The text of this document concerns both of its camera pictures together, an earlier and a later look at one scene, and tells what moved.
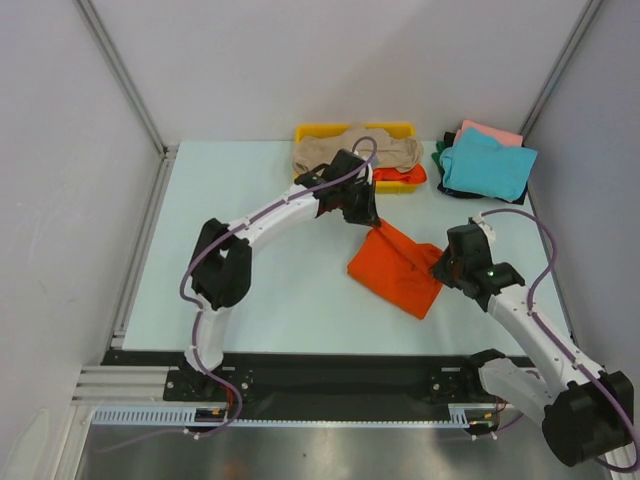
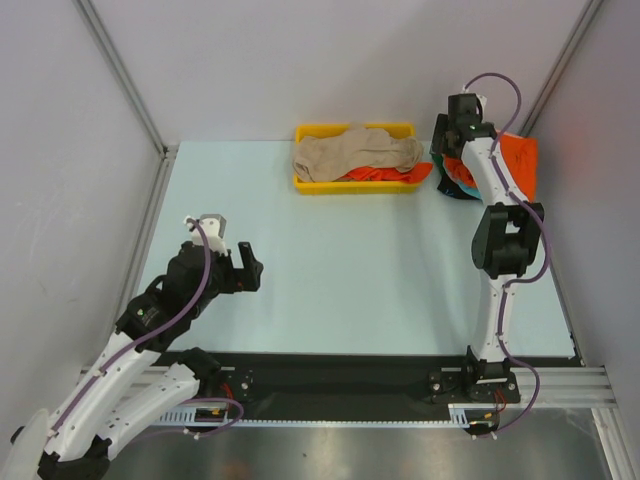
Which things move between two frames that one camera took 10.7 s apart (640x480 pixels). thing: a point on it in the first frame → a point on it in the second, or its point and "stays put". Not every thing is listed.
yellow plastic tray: x=398 y=130 stays put
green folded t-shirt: x=436 y=155 stays put
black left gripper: x=366 y=215 → x=242 y=278
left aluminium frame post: x=167 y=161 stays put
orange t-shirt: x=398 y=268 → x=521 y=154
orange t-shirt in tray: x=415 y=175 stays put
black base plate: x=298 y=387 stays put
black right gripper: x=445 y=263 → x=439 y=141
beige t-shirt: x=377 y=143 stays put
